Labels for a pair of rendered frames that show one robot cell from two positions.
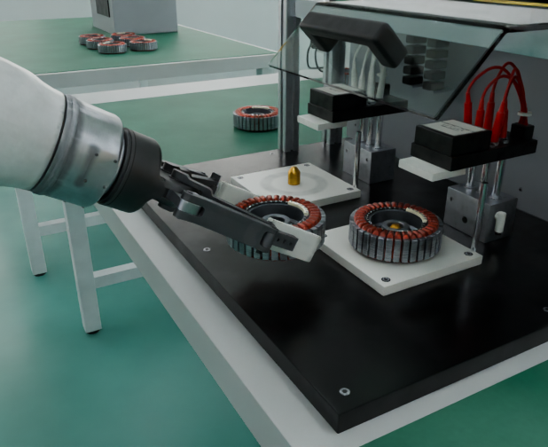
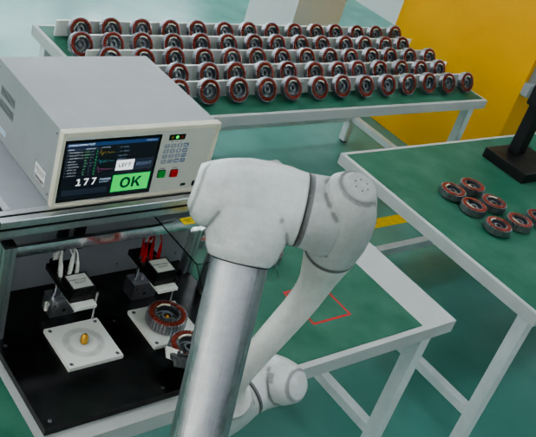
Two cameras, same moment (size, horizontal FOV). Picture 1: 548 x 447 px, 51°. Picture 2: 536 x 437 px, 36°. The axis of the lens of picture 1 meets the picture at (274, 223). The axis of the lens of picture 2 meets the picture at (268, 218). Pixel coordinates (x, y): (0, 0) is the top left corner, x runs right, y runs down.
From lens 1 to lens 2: 2.19 m
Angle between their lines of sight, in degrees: 91
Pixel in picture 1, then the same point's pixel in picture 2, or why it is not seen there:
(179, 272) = (169, 404)
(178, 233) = (144, 398)
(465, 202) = (145, 286)
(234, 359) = not seen: hidden behind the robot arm
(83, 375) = not seen: outside the picture
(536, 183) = (125, 257)
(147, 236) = (127, 418)
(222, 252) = (165, 381)
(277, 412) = not seen: hidden behind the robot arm
